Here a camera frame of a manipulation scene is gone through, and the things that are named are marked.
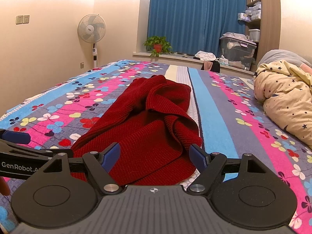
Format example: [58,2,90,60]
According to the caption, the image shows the tissue pack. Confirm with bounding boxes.
[218,55,229,66]

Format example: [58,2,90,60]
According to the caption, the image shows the beige wall switch plate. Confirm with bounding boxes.
[16,15,30,24]

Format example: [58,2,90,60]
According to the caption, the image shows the white clothes pile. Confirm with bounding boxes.
[194,51,216,62]

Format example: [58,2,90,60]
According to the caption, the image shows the red knit sweater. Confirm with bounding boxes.
[71,75,202,185]

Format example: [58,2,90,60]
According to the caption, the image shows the cream star-print duvet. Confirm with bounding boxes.
[253,59,311,147]

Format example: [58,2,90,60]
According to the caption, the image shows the small clear shelf box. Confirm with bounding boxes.
[249,29,260,42]

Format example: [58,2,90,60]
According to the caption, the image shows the dark chair back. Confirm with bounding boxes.
[201,61,221,73]

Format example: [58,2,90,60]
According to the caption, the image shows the clear plastic storage bin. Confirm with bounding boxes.
[219,32,257,71]

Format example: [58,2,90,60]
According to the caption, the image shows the white pedestal fan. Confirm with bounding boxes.
[77,14,106,68]

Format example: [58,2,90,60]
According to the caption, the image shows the wooden bookshelf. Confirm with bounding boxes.
[245,0,281,72]

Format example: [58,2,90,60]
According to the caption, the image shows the blue window curtain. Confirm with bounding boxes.
[148,0,246,55]

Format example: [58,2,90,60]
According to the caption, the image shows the grey pillow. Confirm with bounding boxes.
[256,49,311,72]

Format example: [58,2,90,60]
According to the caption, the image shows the green potted plant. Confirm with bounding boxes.
[143,35,173,57]

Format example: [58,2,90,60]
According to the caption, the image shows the stacked white shelf boxes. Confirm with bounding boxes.
[238,2,262,22]

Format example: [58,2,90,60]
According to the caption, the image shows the floral striped bed blanket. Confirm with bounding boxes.
[0,59,312,232]

